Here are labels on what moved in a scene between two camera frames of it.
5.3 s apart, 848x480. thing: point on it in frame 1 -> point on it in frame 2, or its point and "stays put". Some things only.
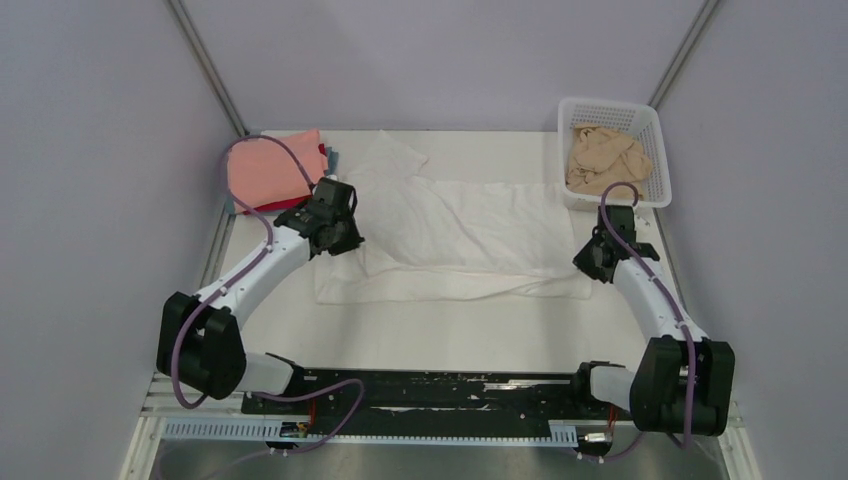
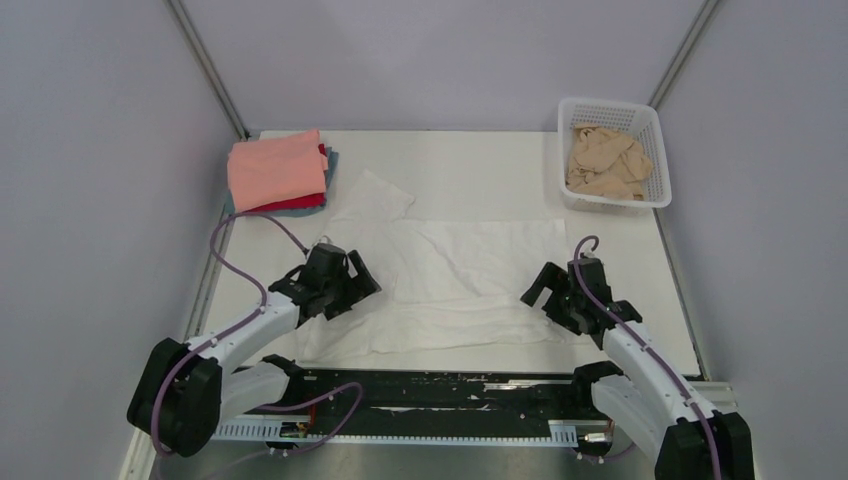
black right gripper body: (585, 259) -> (561, 303)
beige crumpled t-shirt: (601, 156) stays put
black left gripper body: (347, 237) -> (346, 291)
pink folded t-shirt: (263, 171) stays put
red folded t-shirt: (286, 203) stays put
